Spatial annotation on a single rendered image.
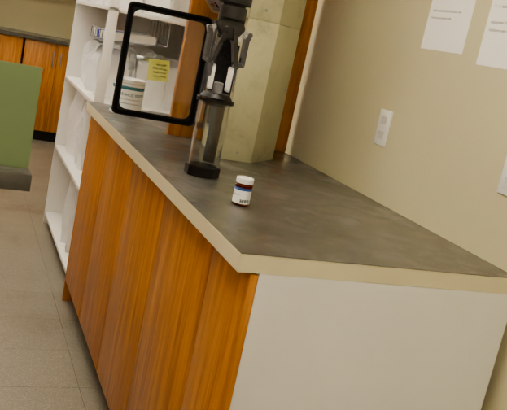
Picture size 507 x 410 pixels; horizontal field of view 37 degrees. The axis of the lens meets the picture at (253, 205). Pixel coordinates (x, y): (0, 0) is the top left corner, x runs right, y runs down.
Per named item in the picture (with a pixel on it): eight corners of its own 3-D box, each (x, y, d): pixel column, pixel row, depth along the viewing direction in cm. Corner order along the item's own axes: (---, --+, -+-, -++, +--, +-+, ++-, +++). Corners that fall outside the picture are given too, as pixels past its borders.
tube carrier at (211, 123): (213, 168, 224) (228, 98, 219) (225, 177, 214) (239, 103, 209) (179, 163, 220) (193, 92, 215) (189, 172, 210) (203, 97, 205)
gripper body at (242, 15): (244, 8, 212) (238, 41, 214) (216, 2, 209) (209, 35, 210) (253, 9, 205) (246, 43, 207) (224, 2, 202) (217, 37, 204)
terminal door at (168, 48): (193, 127, 278) (213, 18, 269) (110, 112, 269) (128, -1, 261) (192, 127, 278) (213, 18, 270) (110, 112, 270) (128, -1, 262)
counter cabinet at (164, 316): (196, 307, 377) (231, 133, 359) (418, 619, 193) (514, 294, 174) (61, 298, 352) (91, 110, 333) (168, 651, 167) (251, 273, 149)
